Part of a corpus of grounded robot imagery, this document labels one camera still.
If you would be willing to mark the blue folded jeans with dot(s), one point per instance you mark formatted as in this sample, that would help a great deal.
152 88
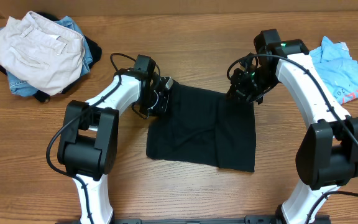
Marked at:
19 87

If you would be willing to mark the beige folded trousers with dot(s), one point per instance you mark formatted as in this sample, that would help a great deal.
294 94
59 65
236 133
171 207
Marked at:
46 55

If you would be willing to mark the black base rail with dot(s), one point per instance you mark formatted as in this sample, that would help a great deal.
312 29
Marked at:
191 221

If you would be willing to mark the black t-shirt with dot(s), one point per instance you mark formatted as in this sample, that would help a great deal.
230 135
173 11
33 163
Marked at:
204 127

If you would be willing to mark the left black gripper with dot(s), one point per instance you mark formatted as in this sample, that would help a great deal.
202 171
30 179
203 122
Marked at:
161 109

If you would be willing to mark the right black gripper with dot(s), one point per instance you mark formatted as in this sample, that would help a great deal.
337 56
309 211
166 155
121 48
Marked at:
242 92

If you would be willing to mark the light blue printed t-shirt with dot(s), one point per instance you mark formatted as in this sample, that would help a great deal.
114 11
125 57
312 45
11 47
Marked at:
337 69

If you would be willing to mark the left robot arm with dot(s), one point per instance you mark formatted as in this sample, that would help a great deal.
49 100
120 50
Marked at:
88 138

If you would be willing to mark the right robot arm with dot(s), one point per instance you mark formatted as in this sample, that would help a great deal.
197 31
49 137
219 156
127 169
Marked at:
327 158

